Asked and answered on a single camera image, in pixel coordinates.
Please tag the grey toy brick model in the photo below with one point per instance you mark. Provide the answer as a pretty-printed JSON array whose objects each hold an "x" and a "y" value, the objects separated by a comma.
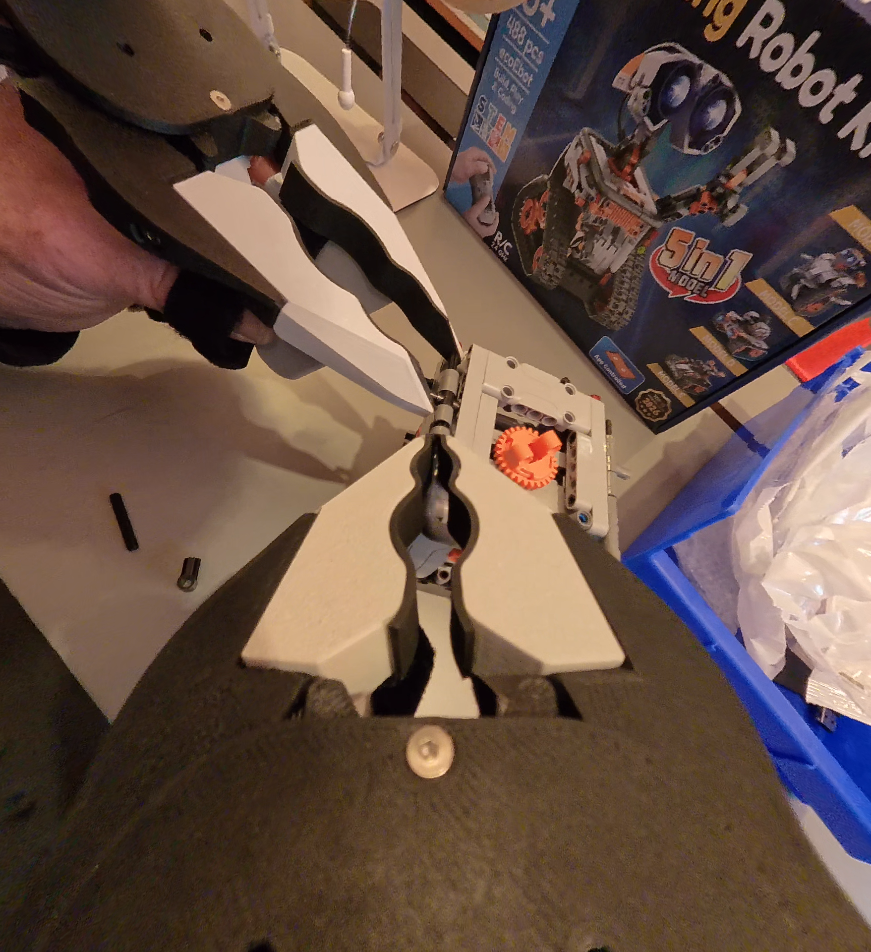
[{"x": 540, "y": 409}]

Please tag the small black pin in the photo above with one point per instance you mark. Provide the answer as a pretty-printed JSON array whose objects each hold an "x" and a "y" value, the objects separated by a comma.
[{"x": 189, "y": 574}]

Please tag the black toy axle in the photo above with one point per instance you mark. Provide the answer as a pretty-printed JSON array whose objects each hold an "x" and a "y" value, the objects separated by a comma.
[{"x": 123, "y": 521}]

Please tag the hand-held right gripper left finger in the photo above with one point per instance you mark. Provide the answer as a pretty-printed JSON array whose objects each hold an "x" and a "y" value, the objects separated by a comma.
[{"x": 317, "y": 595}]

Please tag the blue plastic bin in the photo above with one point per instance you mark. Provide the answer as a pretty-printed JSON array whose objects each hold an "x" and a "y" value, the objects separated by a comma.
[{"x": 748, "y": 670}]

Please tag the red plastic part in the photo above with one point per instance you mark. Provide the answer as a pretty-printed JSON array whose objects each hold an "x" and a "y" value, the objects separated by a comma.
[{"x": 837, "y": 350}]

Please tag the clear plastic bags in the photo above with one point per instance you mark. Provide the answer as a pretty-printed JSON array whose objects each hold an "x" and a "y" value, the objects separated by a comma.
[{"x": 844, "y": 565}]

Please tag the white stand base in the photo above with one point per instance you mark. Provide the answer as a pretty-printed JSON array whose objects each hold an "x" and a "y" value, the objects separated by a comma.
[{"x": 406, "y": 164}]

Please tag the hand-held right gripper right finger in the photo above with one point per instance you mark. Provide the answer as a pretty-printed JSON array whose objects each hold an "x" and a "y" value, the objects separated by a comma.
[{"x": 547, "y": 595}]

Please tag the robot kit box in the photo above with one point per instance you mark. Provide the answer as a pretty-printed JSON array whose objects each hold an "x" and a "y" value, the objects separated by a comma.
[{"x": 703, "y": 194}]

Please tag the person's left hand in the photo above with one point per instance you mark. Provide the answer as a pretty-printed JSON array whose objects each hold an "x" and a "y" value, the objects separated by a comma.
[{"x": 34, "y": 238}]

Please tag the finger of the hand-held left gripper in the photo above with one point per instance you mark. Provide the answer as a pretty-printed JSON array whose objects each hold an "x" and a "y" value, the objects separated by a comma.
[
  {"x": 361, "y": 216},
  {"x": 302, "y": 305}
]

